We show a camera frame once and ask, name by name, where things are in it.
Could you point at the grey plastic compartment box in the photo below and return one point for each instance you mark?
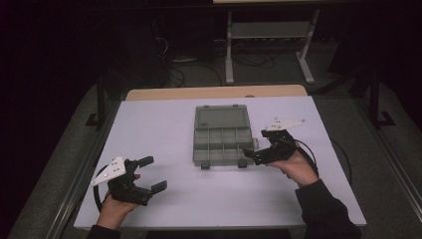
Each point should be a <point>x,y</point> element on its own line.
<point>223,139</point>

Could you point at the person's left hand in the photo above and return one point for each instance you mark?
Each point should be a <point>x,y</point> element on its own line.
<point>114,212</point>

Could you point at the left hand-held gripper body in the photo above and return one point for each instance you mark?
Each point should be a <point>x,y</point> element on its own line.
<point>129,192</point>

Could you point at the person's right hand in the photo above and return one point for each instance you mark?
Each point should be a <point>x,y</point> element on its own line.
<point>298,169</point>

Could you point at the black metal stand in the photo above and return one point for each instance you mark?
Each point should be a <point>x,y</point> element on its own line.
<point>376,106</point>
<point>99,106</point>

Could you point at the wooden table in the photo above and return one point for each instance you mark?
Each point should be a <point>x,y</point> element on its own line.
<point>215,92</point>

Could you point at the white metal stand frame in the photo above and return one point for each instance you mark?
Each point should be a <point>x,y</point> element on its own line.
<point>270,30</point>

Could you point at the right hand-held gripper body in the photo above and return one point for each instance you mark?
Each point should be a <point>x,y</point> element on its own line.
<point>278,146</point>

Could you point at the white table board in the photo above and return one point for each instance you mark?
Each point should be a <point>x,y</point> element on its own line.
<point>166,132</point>

